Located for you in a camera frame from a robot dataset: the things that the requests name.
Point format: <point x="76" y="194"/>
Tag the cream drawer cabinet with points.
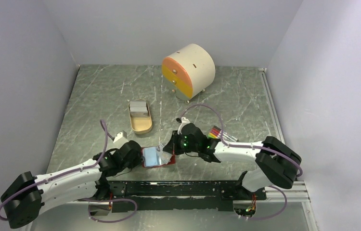
<point x="188" y="71"/>

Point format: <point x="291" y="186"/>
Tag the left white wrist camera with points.
<point x="120" y="139"/>

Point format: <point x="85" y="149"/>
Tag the pack of coloured markers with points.
<point x="215" y="134"/>

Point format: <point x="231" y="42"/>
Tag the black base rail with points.
<point x="181" y="195"/>

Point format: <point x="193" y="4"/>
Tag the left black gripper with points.
<point x="137" y="160"/>

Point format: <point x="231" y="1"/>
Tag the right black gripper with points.
<point x="170" y="147"/>

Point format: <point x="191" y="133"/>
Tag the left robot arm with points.
<point x="29" y="196"/>

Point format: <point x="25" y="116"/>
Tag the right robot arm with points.
<point x="277" y="164"/>

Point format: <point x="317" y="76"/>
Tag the red leather card holder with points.
<point x="155" y="157"/>

